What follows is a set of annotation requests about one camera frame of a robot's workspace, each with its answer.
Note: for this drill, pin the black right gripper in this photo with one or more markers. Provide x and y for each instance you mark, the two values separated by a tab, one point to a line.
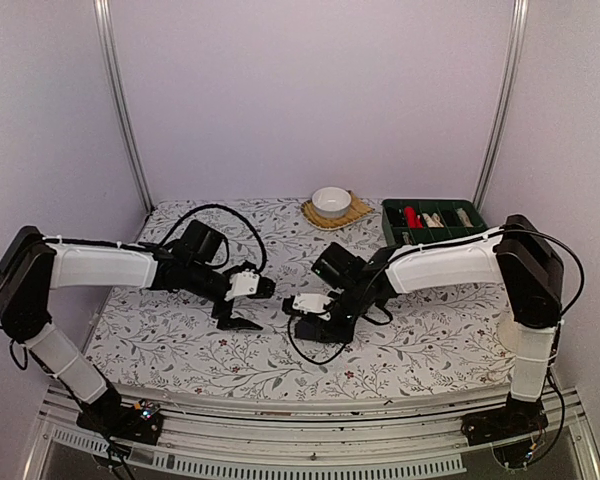
327	332

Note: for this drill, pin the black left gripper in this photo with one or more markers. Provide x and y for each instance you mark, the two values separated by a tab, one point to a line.
232	324

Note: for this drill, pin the black striped underwear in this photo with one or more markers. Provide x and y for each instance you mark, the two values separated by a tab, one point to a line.
396	218

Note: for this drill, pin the dark navy underwear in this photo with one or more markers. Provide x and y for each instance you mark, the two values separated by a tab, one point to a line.
308	330

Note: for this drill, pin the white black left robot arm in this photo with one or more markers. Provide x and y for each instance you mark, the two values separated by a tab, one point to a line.
33	265

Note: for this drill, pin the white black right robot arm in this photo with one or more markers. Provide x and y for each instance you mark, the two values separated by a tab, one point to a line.
514	254

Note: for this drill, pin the woven straw mat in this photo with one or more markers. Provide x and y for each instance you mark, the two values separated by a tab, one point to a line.
358	210

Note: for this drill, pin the green compartment organizer box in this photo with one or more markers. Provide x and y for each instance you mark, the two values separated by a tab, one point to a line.
460	217

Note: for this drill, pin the floral tablecloth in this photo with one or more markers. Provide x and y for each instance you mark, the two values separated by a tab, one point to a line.
425	343

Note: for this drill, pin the red rolled cloth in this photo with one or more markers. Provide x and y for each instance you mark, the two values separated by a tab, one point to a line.
412	217

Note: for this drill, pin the white ceramic bowl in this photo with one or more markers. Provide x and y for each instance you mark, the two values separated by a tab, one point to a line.
331	202

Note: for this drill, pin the beige rolled cloth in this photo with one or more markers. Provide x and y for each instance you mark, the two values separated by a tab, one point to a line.
433	220

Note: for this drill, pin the cream plastic cup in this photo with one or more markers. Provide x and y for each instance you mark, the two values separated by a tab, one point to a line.
507	333

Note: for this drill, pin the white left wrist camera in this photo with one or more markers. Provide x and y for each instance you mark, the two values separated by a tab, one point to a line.
251	285

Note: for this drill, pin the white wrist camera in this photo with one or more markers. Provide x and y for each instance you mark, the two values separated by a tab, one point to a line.
251	285
308	304

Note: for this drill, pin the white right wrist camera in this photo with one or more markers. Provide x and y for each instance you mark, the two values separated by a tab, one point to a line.
308	304

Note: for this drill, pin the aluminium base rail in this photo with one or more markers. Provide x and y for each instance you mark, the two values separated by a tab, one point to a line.
209	437

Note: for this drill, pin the right aluminium frame post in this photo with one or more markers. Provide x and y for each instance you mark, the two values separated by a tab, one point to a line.
511	66

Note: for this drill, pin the aluminium frame post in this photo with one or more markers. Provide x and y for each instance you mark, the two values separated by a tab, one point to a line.
104	25
511	66

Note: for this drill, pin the left aluminium frame post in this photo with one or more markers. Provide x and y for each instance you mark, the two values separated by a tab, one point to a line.
104	25

